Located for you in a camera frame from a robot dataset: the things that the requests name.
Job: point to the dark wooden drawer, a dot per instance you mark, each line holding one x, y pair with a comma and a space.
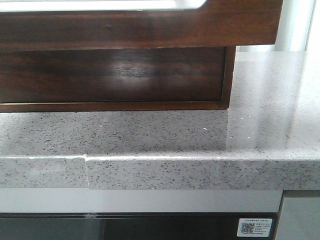
218, 23

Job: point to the dark wooden drawer cabinet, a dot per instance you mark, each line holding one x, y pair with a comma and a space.
196, 78

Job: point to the white QR code sticker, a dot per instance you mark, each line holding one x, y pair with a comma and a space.
254, 227

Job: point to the grey cabinet door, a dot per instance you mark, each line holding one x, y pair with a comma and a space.
299, 217

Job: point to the black glass appliance front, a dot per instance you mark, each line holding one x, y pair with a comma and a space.
127, 226

